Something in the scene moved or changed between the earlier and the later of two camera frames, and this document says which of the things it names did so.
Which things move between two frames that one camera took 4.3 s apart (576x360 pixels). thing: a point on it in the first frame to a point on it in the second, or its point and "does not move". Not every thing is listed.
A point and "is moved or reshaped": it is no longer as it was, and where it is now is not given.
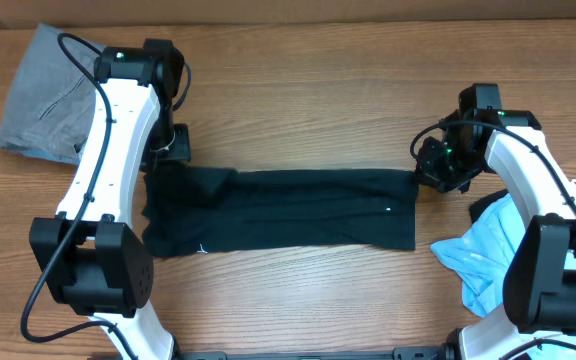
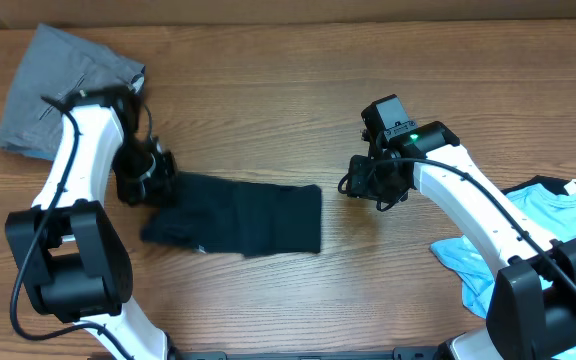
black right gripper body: [453, 163] to [373, 182]
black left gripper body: [167, 141] to [145, 180]
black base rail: [444, 353] does not move
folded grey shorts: [50, 107] does not move
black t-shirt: [194, 210] is moved or reshaped
